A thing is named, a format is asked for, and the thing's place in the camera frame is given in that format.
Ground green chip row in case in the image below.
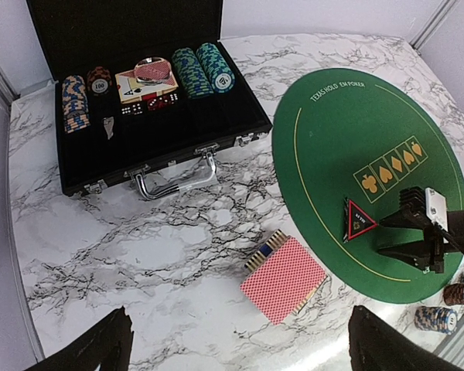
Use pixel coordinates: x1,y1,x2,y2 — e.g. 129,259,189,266
172,48,213,99

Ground round green poker mat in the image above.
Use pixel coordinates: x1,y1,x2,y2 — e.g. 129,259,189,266
272,68,464,304

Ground brown chip stack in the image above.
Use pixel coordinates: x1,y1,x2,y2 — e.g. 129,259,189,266
443,283,464,305

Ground card deck in case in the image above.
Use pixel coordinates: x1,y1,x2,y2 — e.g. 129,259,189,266
114,70,179,104

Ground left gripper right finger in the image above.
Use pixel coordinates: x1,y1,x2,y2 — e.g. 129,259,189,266
348,305,459,371

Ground blue beige chips in case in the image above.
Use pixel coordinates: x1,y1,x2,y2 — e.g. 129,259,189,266
62,75,90,134

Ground red dice set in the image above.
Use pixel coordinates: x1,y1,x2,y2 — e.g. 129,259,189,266
147,93,179,111

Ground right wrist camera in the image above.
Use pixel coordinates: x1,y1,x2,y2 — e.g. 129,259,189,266
425,187,448,231

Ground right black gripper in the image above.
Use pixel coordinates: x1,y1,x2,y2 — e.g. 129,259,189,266
377,187,445,273

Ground small case keys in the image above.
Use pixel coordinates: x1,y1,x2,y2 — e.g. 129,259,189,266
103,116,115,140

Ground triangular all-in button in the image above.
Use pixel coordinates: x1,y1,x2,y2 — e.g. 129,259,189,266
343,197,378,243

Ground brown hundred chips in case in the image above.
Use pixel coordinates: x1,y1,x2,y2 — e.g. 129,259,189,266
87,66,112,95

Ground right aluminium frame post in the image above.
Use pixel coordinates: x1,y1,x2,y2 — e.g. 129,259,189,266
410,0,459,51

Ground red playing card deck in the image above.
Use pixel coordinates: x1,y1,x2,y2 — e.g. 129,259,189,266
240,230,327,325

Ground chrome case handle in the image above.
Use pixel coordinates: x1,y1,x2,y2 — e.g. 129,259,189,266
124,142,220,200

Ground clear acrylic dealer puck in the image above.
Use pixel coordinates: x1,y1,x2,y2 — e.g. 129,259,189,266
134,56,172,83

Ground teal chip row in case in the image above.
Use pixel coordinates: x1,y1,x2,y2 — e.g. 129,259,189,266
196,43,235,93

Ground black poker chip case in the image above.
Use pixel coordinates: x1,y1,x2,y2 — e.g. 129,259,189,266
28,1,272,199

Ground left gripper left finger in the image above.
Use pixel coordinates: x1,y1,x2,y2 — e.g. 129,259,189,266
30,307,134,370

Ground black dice set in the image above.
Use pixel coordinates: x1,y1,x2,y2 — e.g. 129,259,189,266
121,103,143,116

